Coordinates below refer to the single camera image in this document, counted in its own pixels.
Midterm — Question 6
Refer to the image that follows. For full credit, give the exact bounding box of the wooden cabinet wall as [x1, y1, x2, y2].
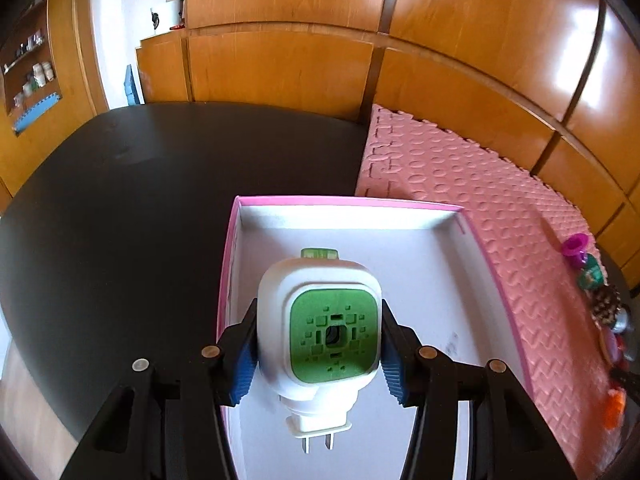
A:
[1, 0, 639, 286]

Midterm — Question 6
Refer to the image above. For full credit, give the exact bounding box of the pink white cardboard box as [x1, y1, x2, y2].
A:
[217, 196, 530, 479]

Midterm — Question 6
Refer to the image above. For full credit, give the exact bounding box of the blue foam piece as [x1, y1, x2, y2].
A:
[124, 64, 143, 106]

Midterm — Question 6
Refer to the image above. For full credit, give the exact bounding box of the orange block cube toy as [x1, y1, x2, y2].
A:
[603, 388, 627, 431]

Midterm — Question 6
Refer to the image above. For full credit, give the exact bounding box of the brown pine cone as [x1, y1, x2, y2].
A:
[591, 285, 622, 328]

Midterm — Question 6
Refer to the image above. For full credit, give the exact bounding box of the purple plastic cup toy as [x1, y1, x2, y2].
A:
[561, 233, 589, 270]

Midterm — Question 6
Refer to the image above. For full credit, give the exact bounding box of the red cylindrical bottle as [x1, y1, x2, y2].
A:
[615, 334, 629, 372]

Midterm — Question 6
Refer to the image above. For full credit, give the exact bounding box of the pink foam puzzle mat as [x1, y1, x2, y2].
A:
[357, 105, 620, 479]

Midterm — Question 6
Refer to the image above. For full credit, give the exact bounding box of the white green plug-in device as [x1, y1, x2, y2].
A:
[256, 248, 383, 450]

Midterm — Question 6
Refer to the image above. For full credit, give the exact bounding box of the teal plastic toy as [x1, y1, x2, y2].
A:
[577, 254, 604, 290]

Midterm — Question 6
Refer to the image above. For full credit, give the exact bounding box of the grey cylinder with black cap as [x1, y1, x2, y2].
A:
[612, 304, 632, 335]

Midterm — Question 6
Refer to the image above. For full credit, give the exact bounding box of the purple oval soap case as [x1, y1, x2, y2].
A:
[599, 326, 620, 366]

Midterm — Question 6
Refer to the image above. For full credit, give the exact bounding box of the wooden shelf with bottles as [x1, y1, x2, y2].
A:
[1, 0, 62, 136]

